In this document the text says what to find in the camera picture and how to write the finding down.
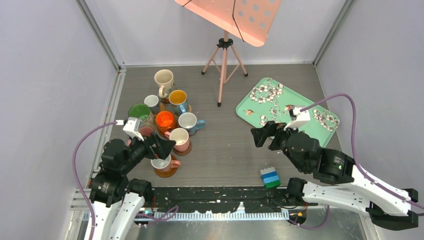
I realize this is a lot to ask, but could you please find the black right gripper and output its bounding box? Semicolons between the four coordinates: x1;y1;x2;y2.
249;119;305;172

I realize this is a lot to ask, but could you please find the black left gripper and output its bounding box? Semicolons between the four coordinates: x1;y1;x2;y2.
120;129;176;173

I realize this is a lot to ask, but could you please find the large ridged brown wooden coaster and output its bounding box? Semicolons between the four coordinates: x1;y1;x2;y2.
157;129;171;138

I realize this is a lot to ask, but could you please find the peach mug white inside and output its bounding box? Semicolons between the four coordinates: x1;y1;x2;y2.
150;154;181;173

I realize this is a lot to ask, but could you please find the pink white inside mug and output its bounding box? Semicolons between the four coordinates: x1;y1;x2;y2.
164;127;190;152

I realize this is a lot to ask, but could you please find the pink inside floral mug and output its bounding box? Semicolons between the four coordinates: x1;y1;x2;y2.
127;126;155;146

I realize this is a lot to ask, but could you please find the orange mug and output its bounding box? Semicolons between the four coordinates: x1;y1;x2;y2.
155;110;178;131

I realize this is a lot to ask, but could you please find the white inside teal mug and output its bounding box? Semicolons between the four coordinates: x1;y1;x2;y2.
178;112;206;136

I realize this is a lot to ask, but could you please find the green inside cream mug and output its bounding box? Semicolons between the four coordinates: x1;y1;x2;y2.
128;103;156;129

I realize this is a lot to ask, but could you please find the light plain wooden coaster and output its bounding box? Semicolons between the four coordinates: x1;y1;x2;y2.
159;102;166;113

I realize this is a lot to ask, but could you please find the small blue patterned mug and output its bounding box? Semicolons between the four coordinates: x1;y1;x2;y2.
144;94;161;115

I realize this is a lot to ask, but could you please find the yellow inside blue mug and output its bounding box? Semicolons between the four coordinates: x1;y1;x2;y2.
168;90;191;118

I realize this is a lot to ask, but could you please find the cream shell pattern mug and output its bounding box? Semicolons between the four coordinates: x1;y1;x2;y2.
154;69;177;99

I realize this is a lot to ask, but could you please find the dark walnut coaster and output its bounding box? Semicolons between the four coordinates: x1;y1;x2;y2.
173;145;192;156

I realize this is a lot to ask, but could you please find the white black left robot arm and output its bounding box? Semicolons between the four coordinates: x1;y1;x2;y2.
84;133;176;240

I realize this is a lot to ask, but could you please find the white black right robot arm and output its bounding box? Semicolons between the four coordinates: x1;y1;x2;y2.
250;121;419;231

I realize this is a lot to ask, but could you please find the ridged brown coaster back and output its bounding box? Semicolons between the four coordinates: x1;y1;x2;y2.
161;95;170;104

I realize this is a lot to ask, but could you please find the mint green floral tray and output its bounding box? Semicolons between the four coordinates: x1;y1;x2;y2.
235;77;340;147

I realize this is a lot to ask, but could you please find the blue green toy brick stack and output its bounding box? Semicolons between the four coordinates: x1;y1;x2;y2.
259;167;281;190

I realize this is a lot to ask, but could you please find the pink music stand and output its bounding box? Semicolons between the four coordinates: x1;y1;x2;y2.
176;0;282;107

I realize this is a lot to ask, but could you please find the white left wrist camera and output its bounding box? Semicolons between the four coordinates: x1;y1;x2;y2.
116;117;144;142

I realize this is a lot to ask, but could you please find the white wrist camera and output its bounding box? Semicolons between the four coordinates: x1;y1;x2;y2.
116;117;144;142
284;105;311;130

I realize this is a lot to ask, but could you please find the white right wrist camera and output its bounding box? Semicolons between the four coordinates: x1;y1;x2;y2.
284;105;311;130

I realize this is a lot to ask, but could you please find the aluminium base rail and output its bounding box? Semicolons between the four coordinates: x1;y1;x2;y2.
70;188;365;229

